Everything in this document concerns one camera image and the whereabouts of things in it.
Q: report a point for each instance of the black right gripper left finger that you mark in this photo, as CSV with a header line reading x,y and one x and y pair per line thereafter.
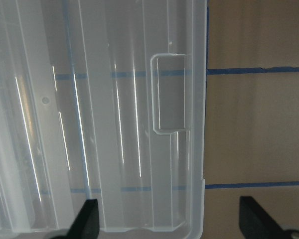
x,y
85,226

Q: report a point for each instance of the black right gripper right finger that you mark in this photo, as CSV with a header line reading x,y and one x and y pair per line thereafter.
x,y
256,223

